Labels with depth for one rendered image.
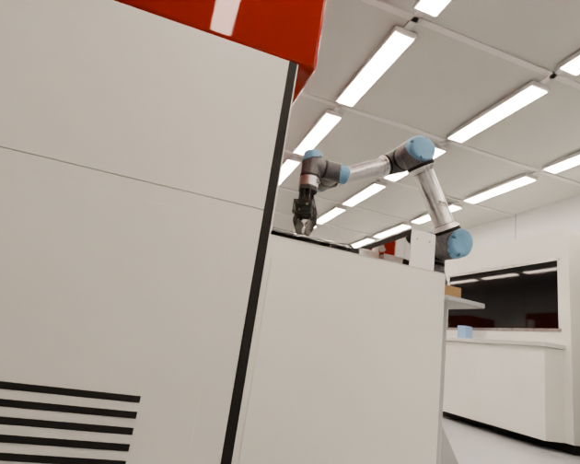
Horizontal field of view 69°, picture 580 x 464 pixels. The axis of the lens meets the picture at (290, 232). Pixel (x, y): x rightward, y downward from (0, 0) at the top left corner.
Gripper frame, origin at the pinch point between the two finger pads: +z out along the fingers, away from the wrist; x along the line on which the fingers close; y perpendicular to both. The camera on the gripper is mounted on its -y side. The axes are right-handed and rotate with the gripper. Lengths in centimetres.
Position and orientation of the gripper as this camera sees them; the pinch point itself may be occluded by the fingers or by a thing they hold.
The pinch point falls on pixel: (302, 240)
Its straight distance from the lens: 157.0
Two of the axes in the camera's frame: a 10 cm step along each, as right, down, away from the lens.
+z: -1.4, 9.5, -2.6
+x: 9.6, 0.7, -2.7
